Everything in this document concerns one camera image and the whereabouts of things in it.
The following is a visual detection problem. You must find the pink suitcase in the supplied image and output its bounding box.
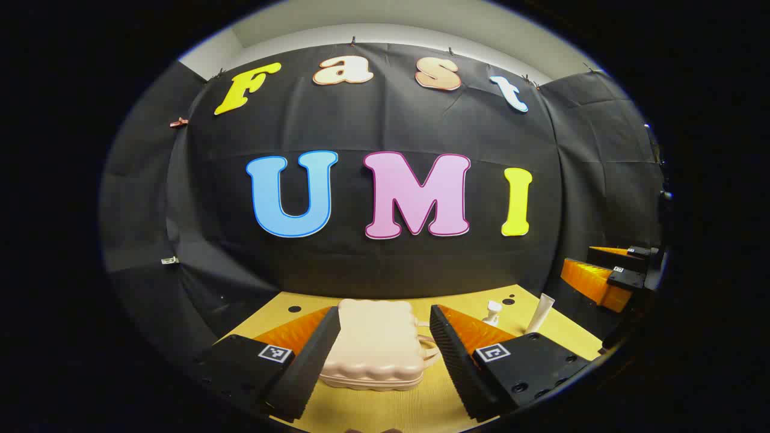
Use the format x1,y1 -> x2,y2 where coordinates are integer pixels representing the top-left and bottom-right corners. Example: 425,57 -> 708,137
319,299 -> 441,392

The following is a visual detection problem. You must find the white cosmetic tube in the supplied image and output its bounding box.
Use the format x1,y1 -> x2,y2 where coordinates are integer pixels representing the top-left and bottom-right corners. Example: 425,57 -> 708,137
525,293 -> 556,334

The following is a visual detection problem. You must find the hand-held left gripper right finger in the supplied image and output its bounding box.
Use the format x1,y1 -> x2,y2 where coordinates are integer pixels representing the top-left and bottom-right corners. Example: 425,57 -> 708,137
429,304 -> 593,423

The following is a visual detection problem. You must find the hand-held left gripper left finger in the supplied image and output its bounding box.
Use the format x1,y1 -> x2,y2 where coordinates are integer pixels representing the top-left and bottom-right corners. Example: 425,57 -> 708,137
196,306 -> 342,423

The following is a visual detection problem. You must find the black backdrop cloth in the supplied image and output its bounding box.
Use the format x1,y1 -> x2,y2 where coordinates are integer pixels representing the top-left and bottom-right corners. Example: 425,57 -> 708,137
99,42 -> 665,361

